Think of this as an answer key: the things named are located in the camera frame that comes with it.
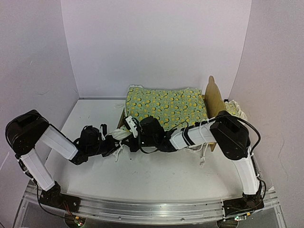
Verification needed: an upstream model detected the lemon print ruffled mattress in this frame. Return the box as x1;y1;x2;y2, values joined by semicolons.
108;85;212;168

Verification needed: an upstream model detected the wooden pet bed frame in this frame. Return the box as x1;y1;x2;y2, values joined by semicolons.
117;75;228;152

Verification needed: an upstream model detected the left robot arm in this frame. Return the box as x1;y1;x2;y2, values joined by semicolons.
5;110;118;191

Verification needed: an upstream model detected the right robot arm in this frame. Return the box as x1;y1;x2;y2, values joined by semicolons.
125;111;262;197

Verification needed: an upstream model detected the small lemon print pillow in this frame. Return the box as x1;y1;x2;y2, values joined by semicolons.
224;100;247;121

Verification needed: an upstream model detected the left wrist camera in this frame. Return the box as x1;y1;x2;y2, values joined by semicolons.
99;123;107;141

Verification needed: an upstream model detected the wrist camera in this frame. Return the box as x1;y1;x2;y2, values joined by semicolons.
99;123;107;141
124;116;139;138

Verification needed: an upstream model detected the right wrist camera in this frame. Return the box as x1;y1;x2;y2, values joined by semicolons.
124;116;139;138

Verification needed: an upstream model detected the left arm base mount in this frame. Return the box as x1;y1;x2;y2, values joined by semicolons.
38;181;81;213

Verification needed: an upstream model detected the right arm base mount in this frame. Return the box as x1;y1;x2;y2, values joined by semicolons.
222;191;265;218

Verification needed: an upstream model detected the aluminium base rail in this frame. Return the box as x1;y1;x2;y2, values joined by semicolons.
13;181;286;228

